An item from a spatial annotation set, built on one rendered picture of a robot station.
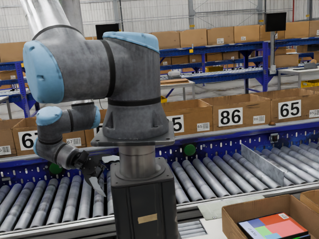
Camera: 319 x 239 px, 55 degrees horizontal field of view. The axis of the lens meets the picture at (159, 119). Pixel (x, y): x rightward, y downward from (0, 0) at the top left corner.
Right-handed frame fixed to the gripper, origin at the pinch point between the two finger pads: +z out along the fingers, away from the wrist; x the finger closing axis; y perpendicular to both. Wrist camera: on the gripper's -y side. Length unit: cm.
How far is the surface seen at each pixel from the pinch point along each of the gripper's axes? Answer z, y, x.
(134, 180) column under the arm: 14.2, -23.7, 4.0
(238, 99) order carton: 19, 85, -107
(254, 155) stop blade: 43, 60, -56
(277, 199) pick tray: 55, 15, -21
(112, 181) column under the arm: 8.8, -23.4, 6.7
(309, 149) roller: 72, 77, -82
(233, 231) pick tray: 43.8, 4.6, -0.8
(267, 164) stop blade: 50, 49, -49
